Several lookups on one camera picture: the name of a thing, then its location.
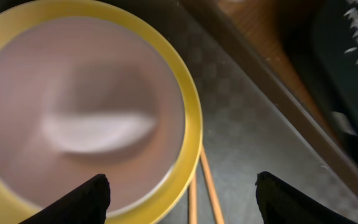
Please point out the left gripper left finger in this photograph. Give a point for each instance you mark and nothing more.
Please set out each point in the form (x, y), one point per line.
(87, 204)

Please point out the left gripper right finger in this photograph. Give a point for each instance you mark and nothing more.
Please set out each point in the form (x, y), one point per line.
(280, 203)

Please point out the wooden chopstick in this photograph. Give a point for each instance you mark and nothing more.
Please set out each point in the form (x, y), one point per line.
(213, 196)
(192, 202)

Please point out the yellow round plate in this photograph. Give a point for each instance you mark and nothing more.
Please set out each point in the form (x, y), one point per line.
(18, 19)

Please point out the black waste tray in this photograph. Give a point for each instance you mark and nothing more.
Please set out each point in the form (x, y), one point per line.
(325, 56)

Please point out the brown plastic serving tray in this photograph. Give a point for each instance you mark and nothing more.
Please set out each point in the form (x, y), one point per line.
(244, 133)

